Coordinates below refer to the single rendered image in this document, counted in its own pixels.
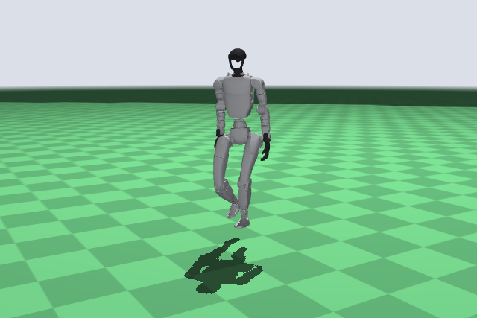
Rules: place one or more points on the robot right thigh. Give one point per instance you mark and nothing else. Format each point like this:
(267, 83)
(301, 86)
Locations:
(222, 147)

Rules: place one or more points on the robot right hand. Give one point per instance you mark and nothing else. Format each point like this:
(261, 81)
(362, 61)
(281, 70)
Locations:
(218, 135)

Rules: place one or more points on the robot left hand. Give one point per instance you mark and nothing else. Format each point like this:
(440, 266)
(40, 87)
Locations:
(267, 146)

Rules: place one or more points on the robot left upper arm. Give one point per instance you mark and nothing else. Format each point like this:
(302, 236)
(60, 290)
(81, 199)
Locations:
(259, 85)

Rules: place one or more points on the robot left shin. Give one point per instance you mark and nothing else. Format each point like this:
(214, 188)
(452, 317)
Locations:
(244, 195)

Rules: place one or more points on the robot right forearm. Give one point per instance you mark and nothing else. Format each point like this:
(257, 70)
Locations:
(220, 121)

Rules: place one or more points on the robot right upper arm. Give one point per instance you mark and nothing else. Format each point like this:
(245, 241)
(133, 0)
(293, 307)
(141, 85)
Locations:
(219, 93)

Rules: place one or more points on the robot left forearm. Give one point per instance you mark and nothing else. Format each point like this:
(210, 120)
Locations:
(265, 123)

